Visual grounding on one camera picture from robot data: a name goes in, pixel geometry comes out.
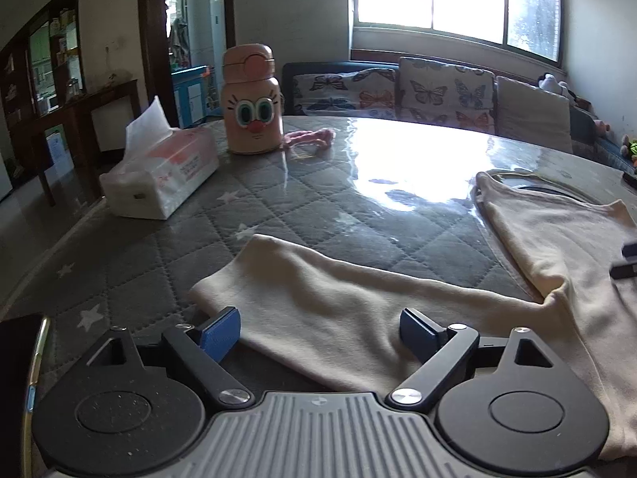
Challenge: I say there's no butterfly print cushion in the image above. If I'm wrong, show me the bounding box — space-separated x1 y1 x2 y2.
398 56 497 135
291 67 399 120

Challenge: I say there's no pink cartoon face bottle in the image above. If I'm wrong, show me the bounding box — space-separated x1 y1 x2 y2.
220 44 285 155

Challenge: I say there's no dark blue sofa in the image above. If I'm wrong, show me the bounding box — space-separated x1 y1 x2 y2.
281 57 637 175

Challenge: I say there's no plain beige cushion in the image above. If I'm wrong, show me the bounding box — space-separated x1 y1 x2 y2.
496 76 573 154

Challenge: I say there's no black round induction cooktop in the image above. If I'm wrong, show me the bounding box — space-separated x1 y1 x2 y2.
490 169 605 206

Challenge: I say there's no pink bottle strap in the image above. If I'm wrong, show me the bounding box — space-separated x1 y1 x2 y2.
283 128 336 160

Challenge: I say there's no black white plush toy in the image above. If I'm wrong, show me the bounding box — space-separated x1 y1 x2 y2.
537 74 568 98

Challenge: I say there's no blue cabinet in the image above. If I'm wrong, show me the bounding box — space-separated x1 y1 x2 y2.
172 65 221 127

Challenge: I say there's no dark wooden side table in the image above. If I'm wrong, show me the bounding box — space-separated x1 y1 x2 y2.
30 80 143 207

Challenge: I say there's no white pink tissue pack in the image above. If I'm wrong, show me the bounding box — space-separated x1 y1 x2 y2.
98 94 221 220

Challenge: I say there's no dark phone with gold edge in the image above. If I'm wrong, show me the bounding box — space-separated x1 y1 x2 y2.
0 313 51 478

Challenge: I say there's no dark wooden display cabinet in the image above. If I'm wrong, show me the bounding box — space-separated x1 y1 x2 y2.
0 0 88 165

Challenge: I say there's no beige long-sleeve shirt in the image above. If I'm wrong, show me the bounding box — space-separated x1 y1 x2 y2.
188 170 637 461

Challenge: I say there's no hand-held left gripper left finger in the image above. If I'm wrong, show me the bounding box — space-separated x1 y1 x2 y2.
80 305 256 409

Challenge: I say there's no dark wooden door frame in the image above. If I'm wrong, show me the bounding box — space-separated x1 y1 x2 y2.
138 0 236 127

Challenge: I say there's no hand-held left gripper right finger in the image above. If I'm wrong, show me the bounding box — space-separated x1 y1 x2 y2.
388 308 558 411

